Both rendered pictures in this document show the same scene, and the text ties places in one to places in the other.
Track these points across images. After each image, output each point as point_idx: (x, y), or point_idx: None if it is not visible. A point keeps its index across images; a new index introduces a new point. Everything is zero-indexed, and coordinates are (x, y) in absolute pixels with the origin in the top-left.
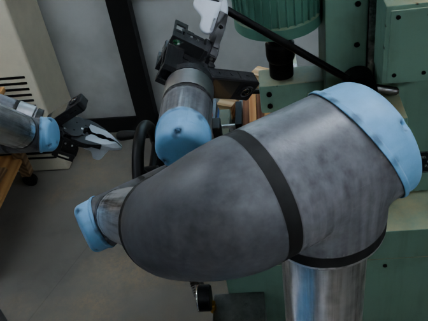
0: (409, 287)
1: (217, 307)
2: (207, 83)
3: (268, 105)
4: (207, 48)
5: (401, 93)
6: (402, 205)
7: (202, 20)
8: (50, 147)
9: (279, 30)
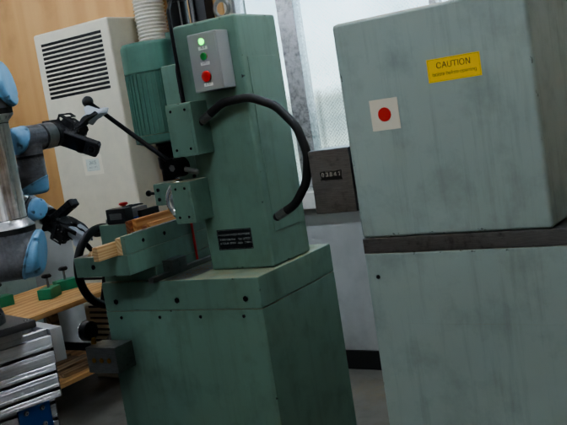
0: (222, 345)
1: (96, 343)
2: (51, 127)
3: (158, 198)
4: (76, 124)
5: (209, 178)
6: (222, 272)
7: (83, 115)
8: (33, 213)
9: (145, 136)
